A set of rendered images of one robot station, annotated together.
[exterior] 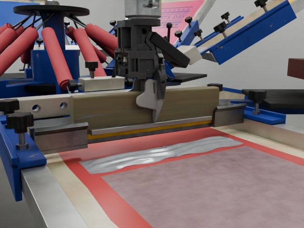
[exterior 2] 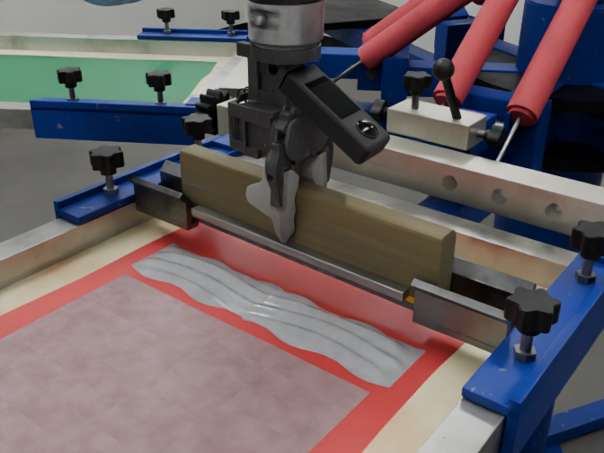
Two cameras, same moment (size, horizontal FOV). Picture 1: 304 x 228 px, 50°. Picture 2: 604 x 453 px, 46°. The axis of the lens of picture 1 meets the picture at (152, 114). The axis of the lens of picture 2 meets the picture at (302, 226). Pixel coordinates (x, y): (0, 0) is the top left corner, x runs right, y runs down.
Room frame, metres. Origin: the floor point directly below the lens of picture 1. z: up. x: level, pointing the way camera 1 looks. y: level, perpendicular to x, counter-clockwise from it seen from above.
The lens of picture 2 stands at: (0.43, -0.65, 1.39)
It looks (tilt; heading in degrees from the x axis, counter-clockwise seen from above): 27 degrees down; 68
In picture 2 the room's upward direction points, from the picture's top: straight up
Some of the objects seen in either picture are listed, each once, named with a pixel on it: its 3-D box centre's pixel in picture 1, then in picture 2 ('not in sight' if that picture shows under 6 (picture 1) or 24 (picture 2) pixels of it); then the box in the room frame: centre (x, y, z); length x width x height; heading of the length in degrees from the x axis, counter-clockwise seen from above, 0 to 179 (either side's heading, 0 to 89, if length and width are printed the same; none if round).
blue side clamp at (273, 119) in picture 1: (233, 117); (552, 337); (0.87, -0.22, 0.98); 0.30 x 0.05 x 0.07; 30
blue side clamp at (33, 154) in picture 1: (16, 149); (159, 190); (0.59, 0.26, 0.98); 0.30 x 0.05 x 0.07; 30
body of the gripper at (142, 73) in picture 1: (140, 49); (280, 100); (0.68, 0.02, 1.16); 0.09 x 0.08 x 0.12; 120
